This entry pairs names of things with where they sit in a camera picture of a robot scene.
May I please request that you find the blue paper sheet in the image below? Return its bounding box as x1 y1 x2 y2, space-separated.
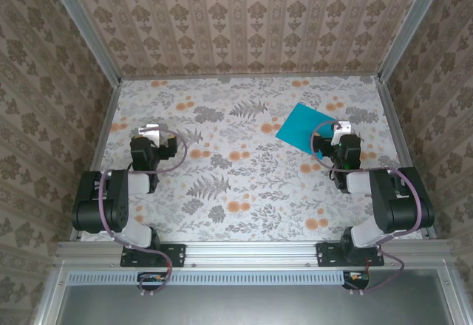
275 102 343 160

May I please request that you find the black connector board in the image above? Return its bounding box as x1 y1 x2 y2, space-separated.
137 271 168 291
341 270 370 290

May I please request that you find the grey metal panel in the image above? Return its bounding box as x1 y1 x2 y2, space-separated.
55 284 456 325

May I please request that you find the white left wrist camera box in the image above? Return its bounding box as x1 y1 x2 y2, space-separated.
137 123 160 148

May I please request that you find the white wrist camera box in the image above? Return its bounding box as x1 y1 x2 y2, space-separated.
331 120 353 146
137 123 160 148

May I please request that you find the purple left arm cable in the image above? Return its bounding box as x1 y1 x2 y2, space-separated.
96 128 188 297

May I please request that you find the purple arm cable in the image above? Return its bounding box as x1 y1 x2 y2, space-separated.
96 128 188 297
310 119 424 296

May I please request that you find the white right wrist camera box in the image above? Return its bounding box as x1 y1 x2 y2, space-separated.
331 120 353 146

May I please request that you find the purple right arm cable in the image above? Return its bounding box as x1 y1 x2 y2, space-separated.
310 119 424 296

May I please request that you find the aluminium table side rail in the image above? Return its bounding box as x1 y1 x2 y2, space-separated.
69 79 123 241
376 77 438 239

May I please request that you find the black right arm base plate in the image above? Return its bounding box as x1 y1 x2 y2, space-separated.
316 242 385 268

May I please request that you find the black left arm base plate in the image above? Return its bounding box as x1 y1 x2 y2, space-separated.
120 242 186 269

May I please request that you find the thin aluminium table edge rail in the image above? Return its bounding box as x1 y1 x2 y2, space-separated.
120 74 381 81

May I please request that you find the aluminium frame post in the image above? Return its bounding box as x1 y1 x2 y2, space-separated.
42 0 123 86
375 0 450 82

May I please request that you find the long aluminium mounting rail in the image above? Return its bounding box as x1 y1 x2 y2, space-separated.
55 239 454 267

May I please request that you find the grey slotted cable duct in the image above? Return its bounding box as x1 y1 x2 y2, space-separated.
68 270 347 286

